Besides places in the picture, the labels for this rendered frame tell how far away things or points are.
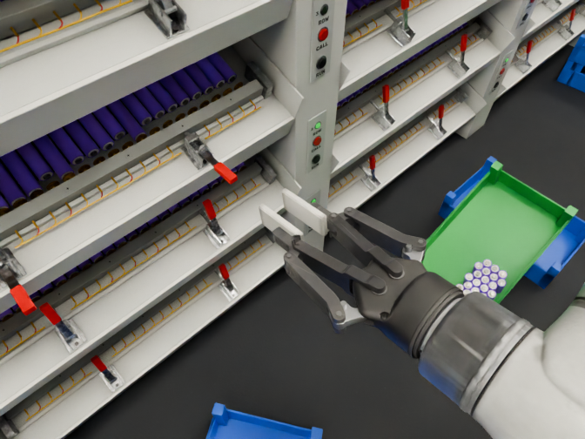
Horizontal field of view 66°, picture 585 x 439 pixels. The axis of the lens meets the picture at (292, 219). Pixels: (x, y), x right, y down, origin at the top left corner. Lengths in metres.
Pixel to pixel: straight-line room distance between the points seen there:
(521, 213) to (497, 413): 0.84
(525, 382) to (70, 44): 0.48
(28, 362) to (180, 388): 0.34
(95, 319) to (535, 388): 0.60
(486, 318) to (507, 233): 0.78
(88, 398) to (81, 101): 0.59
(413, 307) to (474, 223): 0.78
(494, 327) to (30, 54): 0.47
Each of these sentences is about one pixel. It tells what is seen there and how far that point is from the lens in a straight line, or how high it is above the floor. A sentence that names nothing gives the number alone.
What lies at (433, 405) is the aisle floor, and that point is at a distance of 1.01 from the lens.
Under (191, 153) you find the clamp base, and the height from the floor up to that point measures 0.50.
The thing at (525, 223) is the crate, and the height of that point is 0.09.
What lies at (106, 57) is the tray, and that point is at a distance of 0.50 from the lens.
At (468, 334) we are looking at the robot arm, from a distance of 0.39.
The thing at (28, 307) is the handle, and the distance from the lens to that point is 0.55.
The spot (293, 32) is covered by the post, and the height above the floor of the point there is 0.62.
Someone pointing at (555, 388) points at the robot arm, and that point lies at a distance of 0.38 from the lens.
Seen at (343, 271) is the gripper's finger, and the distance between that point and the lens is 0.45.
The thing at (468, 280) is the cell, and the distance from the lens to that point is 1.06.
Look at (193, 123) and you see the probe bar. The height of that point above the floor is 0.53.
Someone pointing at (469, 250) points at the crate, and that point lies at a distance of 1.15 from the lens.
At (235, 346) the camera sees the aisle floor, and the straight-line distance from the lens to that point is 1.02.
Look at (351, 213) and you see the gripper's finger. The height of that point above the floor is 0.54.
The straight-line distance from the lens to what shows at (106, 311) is 0.76.
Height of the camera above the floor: 0.94
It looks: 53 degrees down
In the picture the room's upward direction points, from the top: straight up
